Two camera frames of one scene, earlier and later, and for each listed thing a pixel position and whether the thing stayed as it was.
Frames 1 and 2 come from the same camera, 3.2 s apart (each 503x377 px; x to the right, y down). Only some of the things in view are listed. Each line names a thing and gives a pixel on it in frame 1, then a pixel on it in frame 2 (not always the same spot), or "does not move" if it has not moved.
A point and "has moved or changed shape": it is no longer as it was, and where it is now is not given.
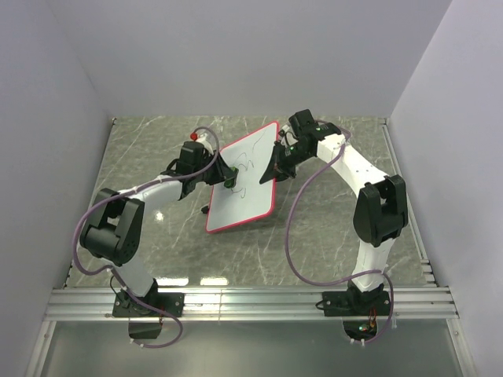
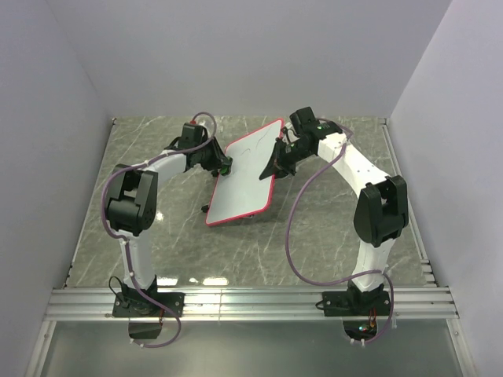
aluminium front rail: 251,301 does not move
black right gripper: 277,170 does not move
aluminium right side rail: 429,279 does not move
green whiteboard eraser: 230,183 has moved or changed shape
